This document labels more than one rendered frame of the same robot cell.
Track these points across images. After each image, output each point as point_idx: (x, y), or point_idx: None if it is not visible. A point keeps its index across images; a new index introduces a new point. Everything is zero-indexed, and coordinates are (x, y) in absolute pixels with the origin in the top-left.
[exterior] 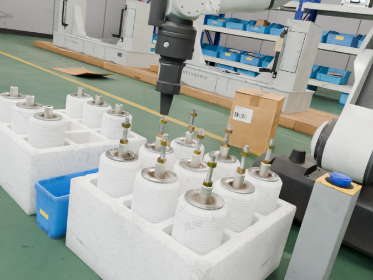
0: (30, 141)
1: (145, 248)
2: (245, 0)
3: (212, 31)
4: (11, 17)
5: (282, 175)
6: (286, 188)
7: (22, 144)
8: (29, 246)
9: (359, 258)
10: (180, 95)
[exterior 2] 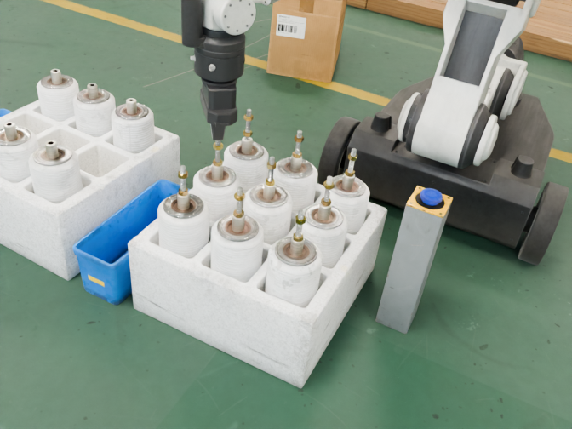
0: (41, 193)
1: (243, 308)
2: None
3: None
4: None
5: (365, 154)
6: (371, 168)
7: (33, 202)
8: (94, 321)
9: (460, 233)
10: None
